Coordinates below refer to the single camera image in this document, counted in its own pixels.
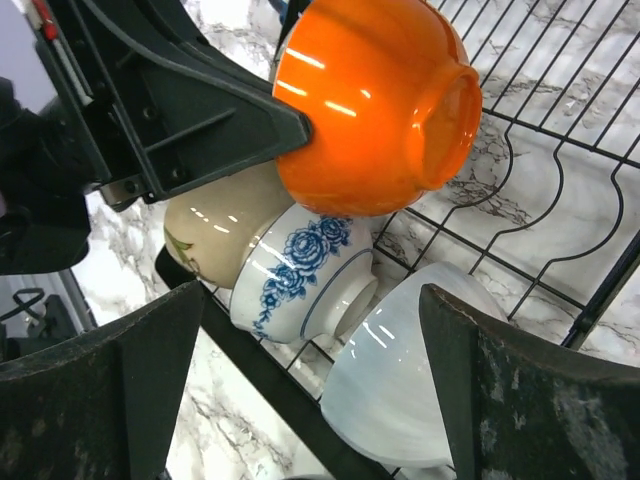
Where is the beige floral bowl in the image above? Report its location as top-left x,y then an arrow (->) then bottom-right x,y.
163,161 -> 294,289

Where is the blue floral bowl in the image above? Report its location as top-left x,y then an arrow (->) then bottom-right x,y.
229,204 -> 378,344

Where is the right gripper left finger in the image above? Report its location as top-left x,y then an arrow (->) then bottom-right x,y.
1,281 -> 204,479

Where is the black wire dish rack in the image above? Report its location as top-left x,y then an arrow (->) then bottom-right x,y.
168,1 -> 639,479

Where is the orange bowl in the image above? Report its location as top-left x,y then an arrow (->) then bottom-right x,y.
273,1 -> 483,216

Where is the white bowl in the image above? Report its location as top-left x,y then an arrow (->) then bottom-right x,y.
320,262 -> 506,468

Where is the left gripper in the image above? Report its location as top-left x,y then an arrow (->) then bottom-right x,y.
1,78 -> 96,275

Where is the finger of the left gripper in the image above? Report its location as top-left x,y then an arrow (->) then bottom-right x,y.
37,1 -> 312,204

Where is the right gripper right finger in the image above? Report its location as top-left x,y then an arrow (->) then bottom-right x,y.
419,284 -> 639,479

